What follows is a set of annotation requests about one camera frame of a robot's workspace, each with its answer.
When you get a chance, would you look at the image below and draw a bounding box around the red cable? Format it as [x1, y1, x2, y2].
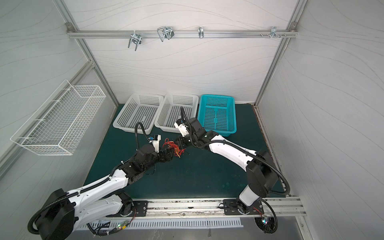
[162, 138, 184, 158]

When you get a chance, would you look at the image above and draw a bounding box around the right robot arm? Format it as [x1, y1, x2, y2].
[175, 107, 291, 215]

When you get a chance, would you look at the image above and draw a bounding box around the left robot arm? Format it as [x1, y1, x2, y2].
[27, 136, 175, 240]

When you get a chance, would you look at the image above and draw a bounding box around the middle white plastic basket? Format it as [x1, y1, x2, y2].
[154, 94, 199, 133]

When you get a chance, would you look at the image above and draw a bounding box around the white plastic basket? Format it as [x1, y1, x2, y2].
[113, 94, 164, 135]
[154, 94, 199, 133]

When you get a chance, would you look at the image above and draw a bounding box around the green table mat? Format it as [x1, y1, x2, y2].
[85, 104, 268, 199]

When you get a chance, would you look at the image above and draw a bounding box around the teal plastic basket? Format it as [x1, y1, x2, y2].
[198, 95, 237, 137]

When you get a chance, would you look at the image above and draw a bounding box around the left white plastic basket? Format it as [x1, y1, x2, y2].
[113, 94, 164, 135]

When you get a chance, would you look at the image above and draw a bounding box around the metal hook clamp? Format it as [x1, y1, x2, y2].
[198, 27, 204, 39]
[157, 26, 175, 42]
[260, 27, 287, 39]
[128, 31, 142, 51]

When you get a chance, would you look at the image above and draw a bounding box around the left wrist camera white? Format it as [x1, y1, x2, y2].
[148, 135, 161, 153]

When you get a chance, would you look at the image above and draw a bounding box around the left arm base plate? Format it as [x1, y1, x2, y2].
[118, 201, 149, 217]

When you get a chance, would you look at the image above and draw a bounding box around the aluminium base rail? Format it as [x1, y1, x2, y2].
[59, 196, 307, 221]

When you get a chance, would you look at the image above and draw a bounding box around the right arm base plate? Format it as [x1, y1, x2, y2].
[218, 199, 265, 216]

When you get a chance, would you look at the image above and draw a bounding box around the white slotted cable duct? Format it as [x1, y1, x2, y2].
[90, 218, 244, 230]

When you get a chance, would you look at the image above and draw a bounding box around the white wire wall basket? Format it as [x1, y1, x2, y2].
[10, 80, 106, 156]

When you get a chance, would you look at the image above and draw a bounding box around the aluminium crossbar rail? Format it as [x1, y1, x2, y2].
[67, 29, 299, 39]

